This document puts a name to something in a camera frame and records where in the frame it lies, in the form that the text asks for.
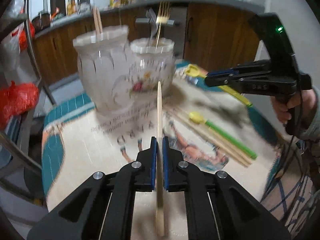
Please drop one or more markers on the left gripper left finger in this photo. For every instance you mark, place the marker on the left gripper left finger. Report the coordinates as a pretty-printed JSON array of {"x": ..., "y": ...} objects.
[{"x": 102, "y": 206}]

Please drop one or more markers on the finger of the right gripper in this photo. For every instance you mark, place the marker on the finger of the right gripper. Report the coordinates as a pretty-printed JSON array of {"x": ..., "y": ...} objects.
[
  {"x": 221, "y": 82},
  {"x": 223, "y": 72}
]

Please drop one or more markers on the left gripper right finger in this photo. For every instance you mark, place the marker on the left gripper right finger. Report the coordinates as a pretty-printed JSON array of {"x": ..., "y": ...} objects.
[{"x": 217, "y": 206}]

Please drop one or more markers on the yellow tulip spoon green handle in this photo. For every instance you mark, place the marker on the yellow tulip spoon green handle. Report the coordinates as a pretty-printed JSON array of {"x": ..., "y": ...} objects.
[{"x": 222, "y": 134}]

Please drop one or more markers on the wooden chopstick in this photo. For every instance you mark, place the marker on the wooden chopstick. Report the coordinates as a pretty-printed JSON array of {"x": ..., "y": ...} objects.
[
  {"x": 197, "y": 123},
  {"x": 160, "y": 217},
  {"x": 99, "y": 20},
  {"x": 95, "y": 17},
  {"x": 211, "y": 137}
]

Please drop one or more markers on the gold fork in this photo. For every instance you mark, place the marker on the gold fork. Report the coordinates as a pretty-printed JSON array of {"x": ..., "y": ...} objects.
[{"x": 162, "y": 18}]

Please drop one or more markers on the silver fork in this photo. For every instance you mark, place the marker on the silver fork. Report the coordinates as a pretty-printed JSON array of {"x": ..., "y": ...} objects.
[{"x": 150, "y": 14}]

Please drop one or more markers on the right hand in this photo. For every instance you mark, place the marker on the right hand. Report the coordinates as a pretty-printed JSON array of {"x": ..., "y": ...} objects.
[{"x": 307, "y": 99}]

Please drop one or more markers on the printed horse table mat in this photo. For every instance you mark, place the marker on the printed horse table mat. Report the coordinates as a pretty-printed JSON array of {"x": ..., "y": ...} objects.
[{"x": 78, "y": 141}]

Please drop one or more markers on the built-in oven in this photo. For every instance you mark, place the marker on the built-in oven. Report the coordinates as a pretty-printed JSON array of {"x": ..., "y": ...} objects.
[{"x": 173, "y": 28}]

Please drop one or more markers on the white ceramic double utensil holder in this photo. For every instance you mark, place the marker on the white ceramic double utensil holder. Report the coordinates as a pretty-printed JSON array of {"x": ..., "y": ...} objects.
[{"x": 115, "y": 72}]

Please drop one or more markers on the yellow tin can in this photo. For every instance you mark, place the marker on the yellow tin can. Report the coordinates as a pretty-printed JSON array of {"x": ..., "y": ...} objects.
[{"x": 115, "y": 3}]

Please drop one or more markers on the red plastic bag lower shelf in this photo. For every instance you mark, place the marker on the red plastic bag lower shelf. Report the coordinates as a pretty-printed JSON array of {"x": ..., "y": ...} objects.
[{"x": 17, "y": 99}]

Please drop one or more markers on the dark rice cooker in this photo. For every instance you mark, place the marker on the dark rice cooker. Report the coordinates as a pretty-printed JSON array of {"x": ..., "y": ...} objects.
[{"x": 41, "y": 21}]

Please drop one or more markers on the red bag hanging upper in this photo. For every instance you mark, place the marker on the red bag hanging upper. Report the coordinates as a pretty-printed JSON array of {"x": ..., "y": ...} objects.
[{"x": 20, "y": 32}]

